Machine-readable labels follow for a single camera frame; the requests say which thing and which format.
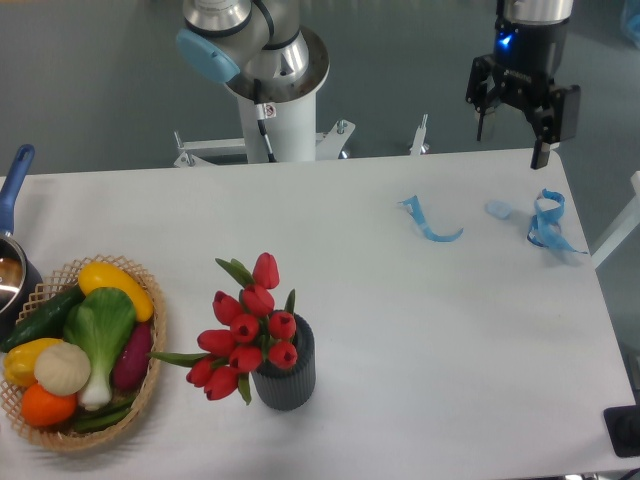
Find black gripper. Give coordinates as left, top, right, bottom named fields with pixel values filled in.
left=465, top=18, right=581, bottom=170

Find red tulip bouquet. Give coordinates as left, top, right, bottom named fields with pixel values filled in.
left=149, top=252, right=299, bottom=404

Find silver robot arm blue cap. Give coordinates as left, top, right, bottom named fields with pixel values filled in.
left=176, top=0, right=329, bottom=103

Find dark grey ribbed vase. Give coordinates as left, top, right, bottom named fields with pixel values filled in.
left=251, top=314, right=316, bottom=411

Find tangled blue ribbon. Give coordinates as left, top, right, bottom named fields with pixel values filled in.
left=526, top=189, right=587, bottom=254

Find blue ribbon strip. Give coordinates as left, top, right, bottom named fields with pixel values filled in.
left=398, top=195, right=464, bottom=243

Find black device at edge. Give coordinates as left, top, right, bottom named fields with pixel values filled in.
left=603, top=405, right=640, bottom=458

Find purple sweet potato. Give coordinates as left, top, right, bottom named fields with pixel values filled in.
left=112, top=323, right=153, bottom=391

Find green bok choy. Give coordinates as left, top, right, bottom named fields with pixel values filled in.
left=63, top=287, right=136, bottom=411

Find woven wicker basket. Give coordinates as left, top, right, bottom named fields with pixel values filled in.
left=1, top=255, right=166, bottom=452

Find green cucumber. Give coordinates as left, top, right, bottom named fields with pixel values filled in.
left=1, top=285, right=85, bottom=353

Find green bean pods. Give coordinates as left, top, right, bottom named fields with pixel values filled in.
left=72, top=396, right=135, bottom=434

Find yellow bell pepper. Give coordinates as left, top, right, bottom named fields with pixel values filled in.
left=3, top=338, right=62, bottom=388

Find orange fruit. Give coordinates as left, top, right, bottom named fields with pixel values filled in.
left=20, top=383, right=77, bottom=427

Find white frame at right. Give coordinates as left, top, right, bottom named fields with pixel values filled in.
left=591, top=171, right=639, bottom=269

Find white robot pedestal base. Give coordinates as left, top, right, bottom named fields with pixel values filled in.
left=172, top=92, right=430, bottom=168

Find blue handled saucepan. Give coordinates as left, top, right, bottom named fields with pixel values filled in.
left=1, top=144, right=42, bottom=341

